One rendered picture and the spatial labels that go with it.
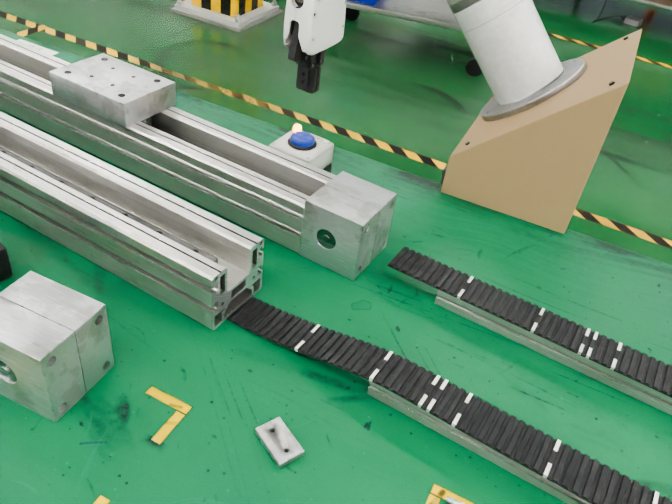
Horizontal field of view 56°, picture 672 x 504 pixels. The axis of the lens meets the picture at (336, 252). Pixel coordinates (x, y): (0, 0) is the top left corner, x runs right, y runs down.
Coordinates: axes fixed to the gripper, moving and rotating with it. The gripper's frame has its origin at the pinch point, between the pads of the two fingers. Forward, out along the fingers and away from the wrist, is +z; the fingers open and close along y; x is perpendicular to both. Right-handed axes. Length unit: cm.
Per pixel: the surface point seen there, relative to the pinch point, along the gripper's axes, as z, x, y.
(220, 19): 92, 192, 216
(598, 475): 14, -57, -31
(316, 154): 11.4, -3.7, -1.3
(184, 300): 14.8, -7.7, -37.0
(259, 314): 17.0, -15.0, -31.5
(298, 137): 10.0, 0.2, -0.9
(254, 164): 11.2, 1.6, -10.7
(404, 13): 69, 92, 250
